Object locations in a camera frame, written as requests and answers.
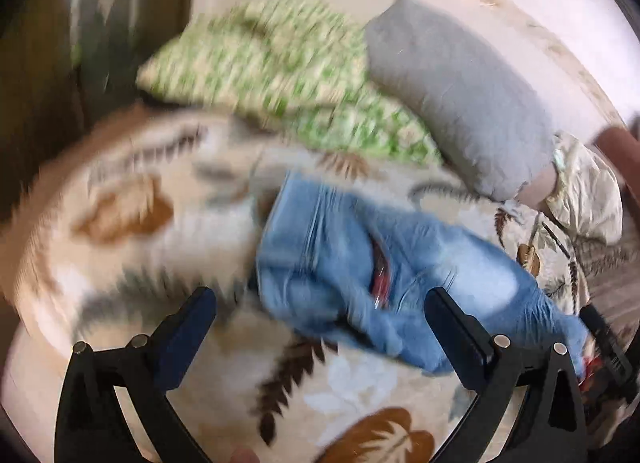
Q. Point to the striped brown sofa cover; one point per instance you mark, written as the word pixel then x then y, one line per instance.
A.
pixel 615 283

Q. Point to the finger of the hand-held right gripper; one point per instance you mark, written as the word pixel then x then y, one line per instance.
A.
pixel 602 333

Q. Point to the dark wooden door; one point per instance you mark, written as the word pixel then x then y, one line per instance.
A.
pixel 40 68

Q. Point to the grey quilted pillow cover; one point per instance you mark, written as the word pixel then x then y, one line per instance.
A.
pixel 460 93

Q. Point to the cream floral pillow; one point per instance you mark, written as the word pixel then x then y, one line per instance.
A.
pixel 590 193

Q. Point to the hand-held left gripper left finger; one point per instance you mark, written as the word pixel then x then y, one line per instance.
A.
pixel 186 338

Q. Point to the light blue denim pants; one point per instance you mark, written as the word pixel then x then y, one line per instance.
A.
pixel 330 253

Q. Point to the brown sofa armrest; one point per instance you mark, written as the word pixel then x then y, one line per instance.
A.
pixel 622 148

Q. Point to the green patterned blanket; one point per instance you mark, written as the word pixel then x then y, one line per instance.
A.
pixel 300 73

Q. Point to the pink pillow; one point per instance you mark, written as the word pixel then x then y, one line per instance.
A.
pixel 541 189

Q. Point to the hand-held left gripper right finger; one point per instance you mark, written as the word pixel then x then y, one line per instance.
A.
pixel 459 338

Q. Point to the cream leaf-print fleece blanket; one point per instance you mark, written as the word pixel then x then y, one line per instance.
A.
pixel 150 253

